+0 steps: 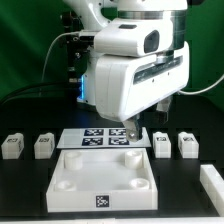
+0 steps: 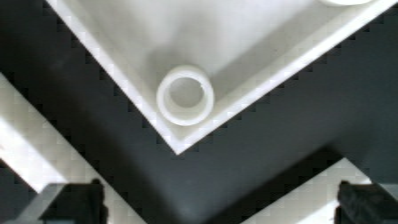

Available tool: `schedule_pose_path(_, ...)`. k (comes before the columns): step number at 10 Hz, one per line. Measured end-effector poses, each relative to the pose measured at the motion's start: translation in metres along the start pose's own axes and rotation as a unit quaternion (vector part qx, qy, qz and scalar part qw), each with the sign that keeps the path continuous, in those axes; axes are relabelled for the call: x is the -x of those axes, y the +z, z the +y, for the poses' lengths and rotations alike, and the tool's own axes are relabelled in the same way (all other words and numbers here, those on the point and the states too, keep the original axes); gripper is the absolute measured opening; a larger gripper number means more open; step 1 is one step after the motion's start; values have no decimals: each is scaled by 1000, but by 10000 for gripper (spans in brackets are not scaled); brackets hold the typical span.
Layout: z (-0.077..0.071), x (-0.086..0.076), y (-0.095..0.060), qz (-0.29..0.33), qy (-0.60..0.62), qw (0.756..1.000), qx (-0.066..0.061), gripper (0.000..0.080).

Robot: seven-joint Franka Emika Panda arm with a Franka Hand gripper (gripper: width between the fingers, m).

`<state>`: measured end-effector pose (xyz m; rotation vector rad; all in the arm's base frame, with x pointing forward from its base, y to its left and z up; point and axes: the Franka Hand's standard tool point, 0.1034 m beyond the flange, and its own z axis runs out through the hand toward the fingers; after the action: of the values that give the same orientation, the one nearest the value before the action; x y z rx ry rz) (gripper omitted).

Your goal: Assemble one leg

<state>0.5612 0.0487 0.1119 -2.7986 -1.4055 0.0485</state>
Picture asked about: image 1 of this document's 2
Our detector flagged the white square tabletop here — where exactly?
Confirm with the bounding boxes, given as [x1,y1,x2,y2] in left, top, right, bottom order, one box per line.
[46,148,158,212]

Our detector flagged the white sheet with tags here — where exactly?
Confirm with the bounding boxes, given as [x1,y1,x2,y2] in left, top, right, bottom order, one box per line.
[57,128,151,149]

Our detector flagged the white camera cable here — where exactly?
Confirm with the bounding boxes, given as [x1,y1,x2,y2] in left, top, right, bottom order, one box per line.
[41,31,81,83]

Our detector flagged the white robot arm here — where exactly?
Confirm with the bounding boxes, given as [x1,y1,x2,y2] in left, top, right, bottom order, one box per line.
[63,0,189,141]

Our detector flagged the white obstacle rail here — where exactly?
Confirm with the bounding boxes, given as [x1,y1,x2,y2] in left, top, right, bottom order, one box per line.
[200,164,224,217]

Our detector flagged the white cable right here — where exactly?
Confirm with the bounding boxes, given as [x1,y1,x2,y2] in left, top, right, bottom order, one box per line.
[179,73,224,96]

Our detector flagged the black cables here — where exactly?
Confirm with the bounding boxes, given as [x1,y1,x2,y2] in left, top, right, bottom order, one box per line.
[0,81,79,105]

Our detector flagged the black camera on mount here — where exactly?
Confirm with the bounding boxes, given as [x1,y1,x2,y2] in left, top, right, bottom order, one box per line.
[60,11,94,83]

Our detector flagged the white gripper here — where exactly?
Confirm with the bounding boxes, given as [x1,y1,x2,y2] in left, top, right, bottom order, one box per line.
[94,42,190,142]

